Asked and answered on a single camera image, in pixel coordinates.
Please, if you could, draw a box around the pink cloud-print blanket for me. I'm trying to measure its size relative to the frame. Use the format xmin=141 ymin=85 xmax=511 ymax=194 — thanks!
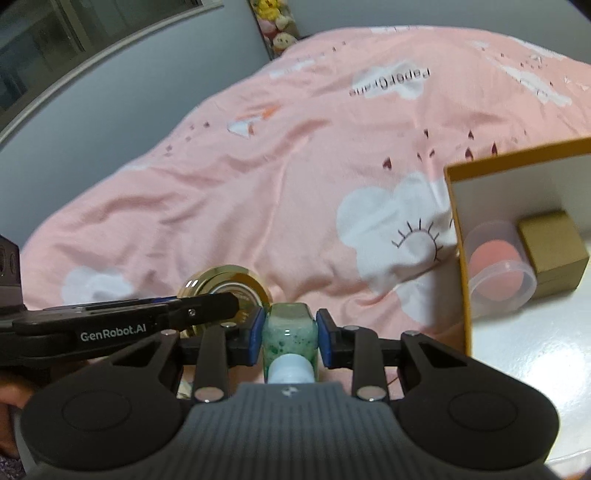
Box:
xmin=21 ymin=18 xmax=591 ymax=385

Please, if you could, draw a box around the clear container with pink sponge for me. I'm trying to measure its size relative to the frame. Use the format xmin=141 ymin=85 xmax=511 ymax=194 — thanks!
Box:
xmin=462 ymin=222 xmax=537 ymax=317

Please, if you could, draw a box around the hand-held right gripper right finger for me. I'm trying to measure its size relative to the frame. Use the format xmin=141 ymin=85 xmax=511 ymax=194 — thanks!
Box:
xmin=316 ymin=308 xmax=472 ymax=402

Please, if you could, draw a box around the yellow cardboard box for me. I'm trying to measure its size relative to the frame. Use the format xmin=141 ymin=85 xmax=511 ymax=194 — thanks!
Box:
xmin=443 ymin=136 xmax=591 ymax=468

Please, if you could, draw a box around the round gold-rimmed jar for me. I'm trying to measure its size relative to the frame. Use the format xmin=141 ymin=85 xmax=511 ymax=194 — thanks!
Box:
xmin=178 ymin=265 xmax=273 ymax=341

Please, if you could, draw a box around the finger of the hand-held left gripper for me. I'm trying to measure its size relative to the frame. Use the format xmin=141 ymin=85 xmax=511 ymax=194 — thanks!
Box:
xmin=159 ymin=292 xmax=241 ymax=334

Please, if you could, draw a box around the green speckled bottle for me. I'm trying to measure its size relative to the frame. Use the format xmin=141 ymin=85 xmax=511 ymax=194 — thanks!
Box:
xmin=261 ymin=302 xmax=320 ymax=386

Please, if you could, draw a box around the pink plush toy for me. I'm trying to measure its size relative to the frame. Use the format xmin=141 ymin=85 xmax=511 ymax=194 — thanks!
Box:
xmin=257 ymin=17 xmax=296 ymax=36

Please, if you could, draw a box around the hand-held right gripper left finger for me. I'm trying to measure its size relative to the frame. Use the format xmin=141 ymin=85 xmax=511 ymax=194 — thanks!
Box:
xmin=108 ymin=307 xmax=267 ymax=402

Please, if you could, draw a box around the small gold box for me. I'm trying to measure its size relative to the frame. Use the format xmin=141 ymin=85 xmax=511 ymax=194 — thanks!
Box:
xmin=516 ymin=210 xmax=591 ymax=293

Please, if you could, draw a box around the grey-framed window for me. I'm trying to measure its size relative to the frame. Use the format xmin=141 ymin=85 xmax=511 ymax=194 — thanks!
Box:
xmin=0 ymin=0 xmax=225 ymax=141

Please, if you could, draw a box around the person's left forearm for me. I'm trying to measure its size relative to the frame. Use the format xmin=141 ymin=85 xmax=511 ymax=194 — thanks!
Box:
xmin=0 ymin=369 xmax=35 ymax=459

